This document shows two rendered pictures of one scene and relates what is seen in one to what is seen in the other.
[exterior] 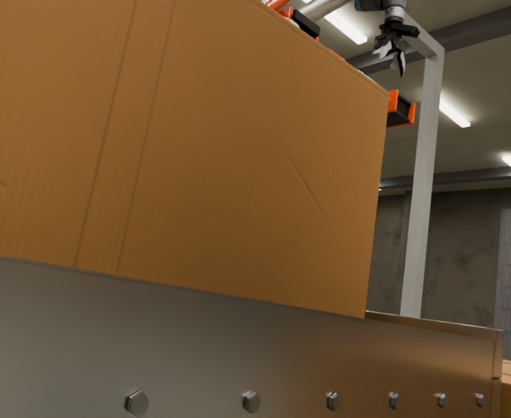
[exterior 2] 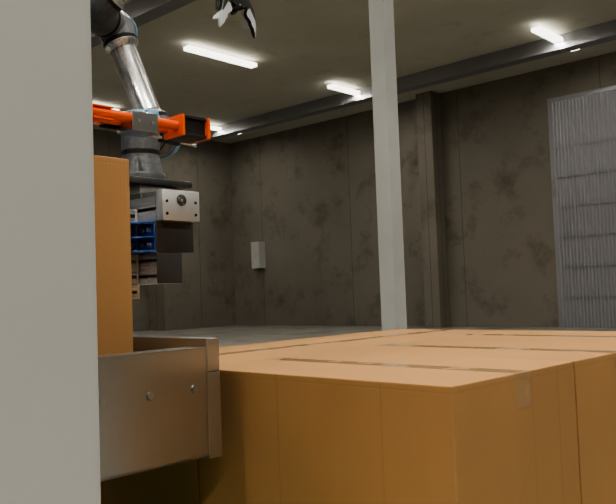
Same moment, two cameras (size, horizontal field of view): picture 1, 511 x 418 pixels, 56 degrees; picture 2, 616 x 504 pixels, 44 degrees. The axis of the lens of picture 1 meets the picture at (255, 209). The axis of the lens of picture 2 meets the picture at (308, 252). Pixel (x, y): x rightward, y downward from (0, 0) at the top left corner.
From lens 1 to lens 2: 0.82 m
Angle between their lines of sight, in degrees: 10
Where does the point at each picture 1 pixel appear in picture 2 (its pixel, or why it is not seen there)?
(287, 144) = not seen: hidden behind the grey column
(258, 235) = not seen: hidden behind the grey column
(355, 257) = (114, 302)
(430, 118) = (382, 17)
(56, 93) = not seen: outside the picture
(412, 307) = (392, 272)
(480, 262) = (529, 179)
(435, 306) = (478, 251)
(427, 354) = (129, 370)
